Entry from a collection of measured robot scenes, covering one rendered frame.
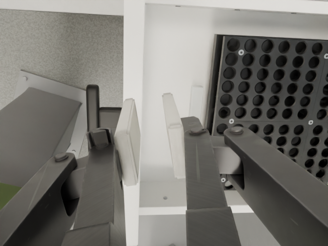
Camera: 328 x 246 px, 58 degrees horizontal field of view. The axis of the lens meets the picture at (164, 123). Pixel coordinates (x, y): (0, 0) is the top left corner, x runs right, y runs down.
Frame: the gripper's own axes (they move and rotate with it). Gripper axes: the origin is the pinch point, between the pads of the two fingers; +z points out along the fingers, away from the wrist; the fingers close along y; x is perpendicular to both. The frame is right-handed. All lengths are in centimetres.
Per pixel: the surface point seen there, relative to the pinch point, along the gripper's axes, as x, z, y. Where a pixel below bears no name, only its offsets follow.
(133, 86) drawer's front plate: 1.0, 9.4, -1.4
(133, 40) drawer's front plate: 5.0, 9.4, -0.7
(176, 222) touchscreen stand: -87, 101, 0
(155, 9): 7.4, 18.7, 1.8
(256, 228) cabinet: -48, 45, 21
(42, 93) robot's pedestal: -15, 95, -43
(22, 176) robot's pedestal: -21, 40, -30
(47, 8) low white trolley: 9.6, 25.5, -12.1
